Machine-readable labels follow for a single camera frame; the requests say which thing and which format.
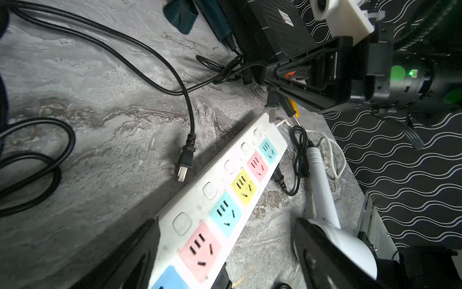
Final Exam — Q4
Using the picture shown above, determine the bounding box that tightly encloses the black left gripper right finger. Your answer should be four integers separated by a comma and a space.
293, 218, 382, 289

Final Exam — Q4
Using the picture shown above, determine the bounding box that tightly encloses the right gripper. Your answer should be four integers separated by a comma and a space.
262, 36, 393, 112

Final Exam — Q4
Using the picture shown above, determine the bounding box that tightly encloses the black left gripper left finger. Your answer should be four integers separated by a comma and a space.
72, 219, 161, 289

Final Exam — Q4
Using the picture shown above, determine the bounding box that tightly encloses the white multicolour power strip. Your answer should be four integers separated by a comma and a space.
149, 113, 288, 289

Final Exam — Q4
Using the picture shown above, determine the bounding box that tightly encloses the black cable of green dryer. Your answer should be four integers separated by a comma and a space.
0, 0, 197, 183

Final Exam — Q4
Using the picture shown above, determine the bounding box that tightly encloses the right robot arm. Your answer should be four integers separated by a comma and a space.
262, 1, 462, 125

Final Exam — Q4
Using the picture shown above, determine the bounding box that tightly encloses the white hair dryer front right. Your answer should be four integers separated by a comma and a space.
303, 146, 378, 281

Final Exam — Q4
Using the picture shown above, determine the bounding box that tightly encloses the black plastic tool case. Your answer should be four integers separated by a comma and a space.
218, 0, 316, 64

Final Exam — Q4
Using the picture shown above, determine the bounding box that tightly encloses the yellow handle screwdriver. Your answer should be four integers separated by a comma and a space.
288, 99, 300, 119

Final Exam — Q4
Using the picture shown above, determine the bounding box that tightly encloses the white power strip cable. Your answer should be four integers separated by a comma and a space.
276, 117, 347, 181

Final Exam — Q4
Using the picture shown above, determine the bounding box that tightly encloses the black cable large green dryer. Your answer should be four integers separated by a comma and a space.
0, 117, 77, 218

